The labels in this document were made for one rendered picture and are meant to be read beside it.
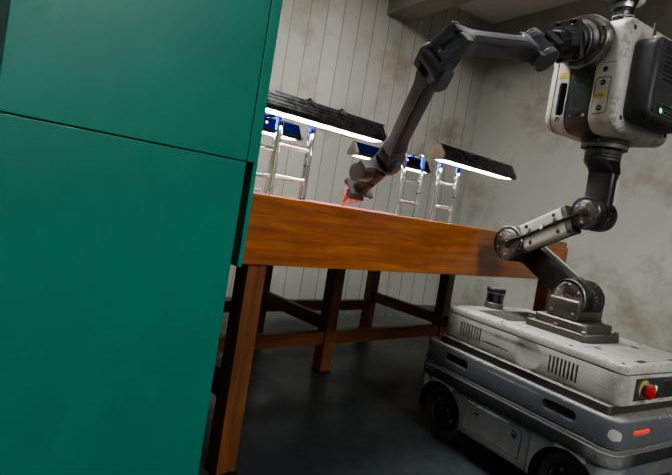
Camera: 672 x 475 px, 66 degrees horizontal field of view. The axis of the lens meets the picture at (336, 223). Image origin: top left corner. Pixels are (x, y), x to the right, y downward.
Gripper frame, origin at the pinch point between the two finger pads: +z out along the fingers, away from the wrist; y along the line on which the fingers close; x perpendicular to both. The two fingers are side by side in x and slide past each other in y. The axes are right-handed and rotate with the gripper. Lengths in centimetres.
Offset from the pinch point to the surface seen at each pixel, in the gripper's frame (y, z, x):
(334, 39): -122, 56, -207
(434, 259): -30.9, -5.0, 23.0
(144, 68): 81, -30, -1
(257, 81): 54, -33, -5
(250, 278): 44, 2, 30
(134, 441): 70, 23, 61
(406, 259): -15.9, -4.4, 23.7
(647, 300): -252, 2, 34
